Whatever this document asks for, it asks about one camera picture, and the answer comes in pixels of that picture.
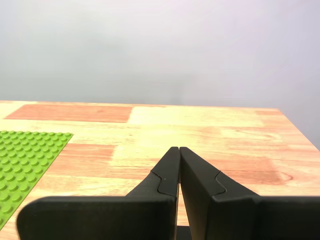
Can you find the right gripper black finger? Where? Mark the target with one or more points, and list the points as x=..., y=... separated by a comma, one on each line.
x=100, y=217
x=237, y=220

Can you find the green studded baseplate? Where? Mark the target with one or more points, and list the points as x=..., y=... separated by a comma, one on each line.
x=22, y=160

